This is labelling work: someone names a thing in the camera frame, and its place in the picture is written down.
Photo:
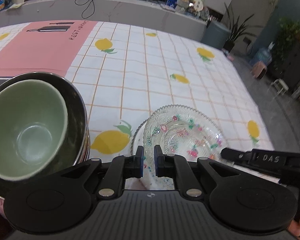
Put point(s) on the pink small stool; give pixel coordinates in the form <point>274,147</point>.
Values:
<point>259,70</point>

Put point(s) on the tall potted plant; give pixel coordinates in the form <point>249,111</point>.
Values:
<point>237,28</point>

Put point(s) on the lemon checkered tablecloth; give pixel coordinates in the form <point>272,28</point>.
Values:
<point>124,73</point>

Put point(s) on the orange steel bowl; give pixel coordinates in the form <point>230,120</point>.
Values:
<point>75,148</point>

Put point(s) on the grey tv cabinet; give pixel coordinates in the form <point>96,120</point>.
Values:
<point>133,12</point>

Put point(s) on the white small stool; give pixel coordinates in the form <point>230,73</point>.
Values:
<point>280,86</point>

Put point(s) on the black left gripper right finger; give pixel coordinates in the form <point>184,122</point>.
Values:
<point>177,168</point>

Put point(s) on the clear glass plate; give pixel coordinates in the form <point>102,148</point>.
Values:
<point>185,131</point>

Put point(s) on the white painted ceramic plate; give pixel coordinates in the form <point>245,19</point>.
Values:
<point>149,180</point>

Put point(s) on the teddy bear toy pile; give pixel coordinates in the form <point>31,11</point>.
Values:
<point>192,8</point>

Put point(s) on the green bushy plant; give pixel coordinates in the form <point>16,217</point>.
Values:
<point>285,39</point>

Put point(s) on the grey trash bin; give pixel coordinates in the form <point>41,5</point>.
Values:
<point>216,35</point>

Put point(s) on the blue water jug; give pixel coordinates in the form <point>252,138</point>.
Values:
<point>263,55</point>

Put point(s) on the person's right hand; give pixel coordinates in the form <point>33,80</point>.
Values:
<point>294,229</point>

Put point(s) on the green ceramic bowl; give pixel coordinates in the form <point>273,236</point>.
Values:
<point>33,125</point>

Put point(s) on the pink bottle print mat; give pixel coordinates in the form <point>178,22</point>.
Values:
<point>46,46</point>

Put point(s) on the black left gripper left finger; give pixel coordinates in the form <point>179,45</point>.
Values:
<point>120,169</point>

